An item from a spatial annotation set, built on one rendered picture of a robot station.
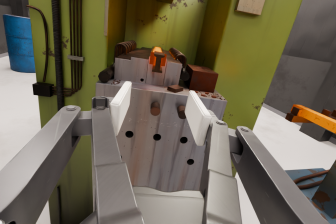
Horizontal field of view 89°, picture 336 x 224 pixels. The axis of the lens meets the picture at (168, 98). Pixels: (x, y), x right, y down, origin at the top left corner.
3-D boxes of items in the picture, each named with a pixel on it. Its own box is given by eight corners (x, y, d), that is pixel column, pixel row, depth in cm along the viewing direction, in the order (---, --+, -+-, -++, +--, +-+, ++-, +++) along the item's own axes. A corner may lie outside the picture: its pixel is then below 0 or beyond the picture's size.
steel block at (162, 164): (195, 208, 65) (228, 101, 50) (92, 201, 61) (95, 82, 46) (178, 130, 118) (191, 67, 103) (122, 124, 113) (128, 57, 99)
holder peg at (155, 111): (159, 116, 46) (161, 107, 46) (149, 115, 46) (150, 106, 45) (159, 110, 50) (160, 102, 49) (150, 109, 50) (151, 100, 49)
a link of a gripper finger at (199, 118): (204, 115, 14) (212, 116, 14) (189, 90, 21) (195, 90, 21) (196, 146, 15) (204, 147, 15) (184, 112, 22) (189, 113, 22)
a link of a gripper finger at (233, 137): (216, 135, 13) (253, 139, 13) (200, 108, 17) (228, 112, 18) (211, 151, 13) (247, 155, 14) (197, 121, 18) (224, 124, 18)
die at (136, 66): (177, 88, 54) (182, 61, 52) (113, 79, 52) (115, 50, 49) (168, 65, 94) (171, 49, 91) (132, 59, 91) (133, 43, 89)
